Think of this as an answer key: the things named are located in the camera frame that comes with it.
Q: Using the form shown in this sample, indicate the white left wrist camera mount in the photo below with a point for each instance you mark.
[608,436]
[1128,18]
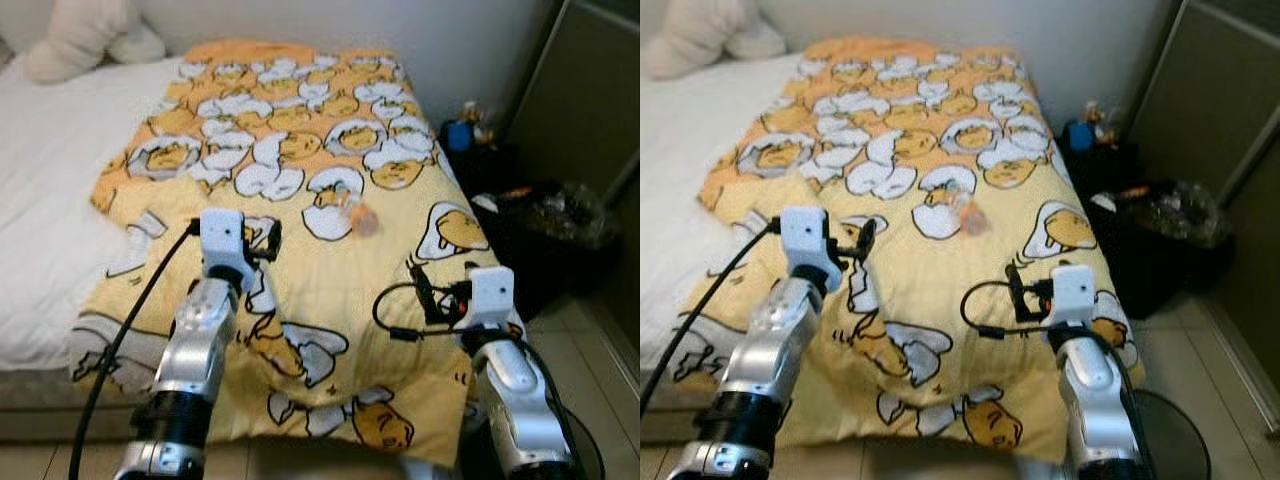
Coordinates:
[803,240]
[222,240]

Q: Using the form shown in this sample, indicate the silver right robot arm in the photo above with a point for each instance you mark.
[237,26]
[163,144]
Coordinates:
[515,390]
[1095,390]

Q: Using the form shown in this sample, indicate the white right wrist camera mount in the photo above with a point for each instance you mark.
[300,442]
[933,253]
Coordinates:
[1073,295]
[492,295]

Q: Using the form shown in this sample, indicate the large white pillow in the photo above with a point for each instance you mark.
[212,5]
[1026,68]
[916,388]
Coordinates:
[75,40]
[690,40]

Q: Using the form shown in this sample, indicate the black trash bin with bag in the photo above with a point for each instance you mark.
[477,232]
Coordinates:
[550,240]
[1170,250]

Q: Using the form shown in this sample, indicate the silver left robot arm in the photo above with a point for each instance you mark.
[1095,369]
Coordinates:
[770,340]
[195,340]

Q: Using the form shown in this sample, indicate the yellow cartoon egg blanket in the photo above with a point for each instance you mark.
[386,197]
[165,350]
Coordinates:
[960,300]
[330,290]

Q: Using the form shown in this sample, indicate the grey bed base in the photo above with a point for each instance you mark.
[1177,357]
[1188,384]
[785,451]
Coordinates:
[40,400]

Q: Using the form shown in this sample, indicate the black side table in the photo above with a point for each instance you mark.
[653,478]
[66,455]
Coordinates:
[480,165]
[1100,165]

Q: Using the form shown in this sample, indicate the blue container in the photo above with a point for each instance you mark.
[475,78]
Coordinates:
[1078,135]
[459,135]

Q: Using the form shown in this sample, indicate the pink soft cloth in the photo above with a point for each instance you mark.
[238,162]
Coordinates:
[364,220]

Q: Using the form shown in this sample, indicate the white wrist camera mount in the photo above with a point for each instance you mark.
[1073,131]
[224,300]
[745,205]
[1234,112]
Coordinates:
[803,240]
[492,295]
[222,240]
[1073,295]

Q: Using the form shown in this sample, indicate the brown figurine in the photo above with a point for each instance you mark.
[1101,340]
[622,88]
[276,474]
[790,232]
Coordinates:
[1100,120]
[480,120]

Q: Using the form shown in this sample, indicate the small white pillow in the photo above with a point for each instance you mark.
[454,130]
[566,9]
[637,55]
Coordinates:
[142,45]
[762,40]

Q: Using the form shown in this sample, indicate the white bed sheet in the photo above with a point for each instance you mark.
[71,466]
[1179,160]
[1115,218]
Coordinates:
[680,180]
[50,180]

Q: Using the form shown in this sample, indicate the grey cabinet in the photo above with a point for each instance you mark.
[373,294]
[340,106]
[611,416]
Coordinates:
[1200,90]
[580,90]

